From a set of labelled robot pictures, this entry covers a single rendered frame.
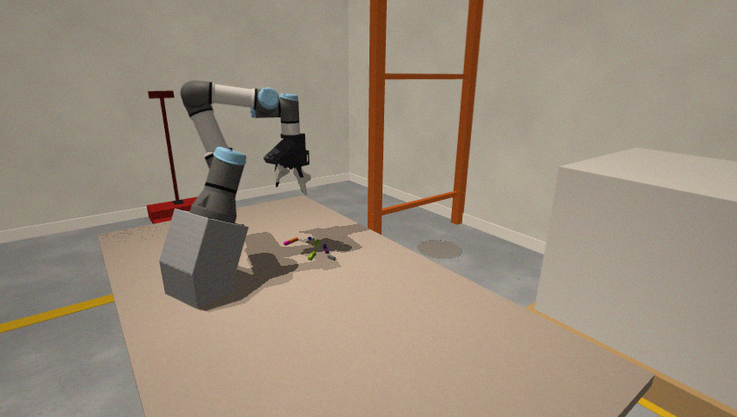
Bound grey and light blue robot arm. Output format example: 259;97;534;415
180;81;300;223

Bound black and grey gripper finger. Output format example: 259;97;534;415
275;161;290;187
293;158;311;195

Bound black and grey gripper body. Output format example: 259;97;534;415
279;133;309;169

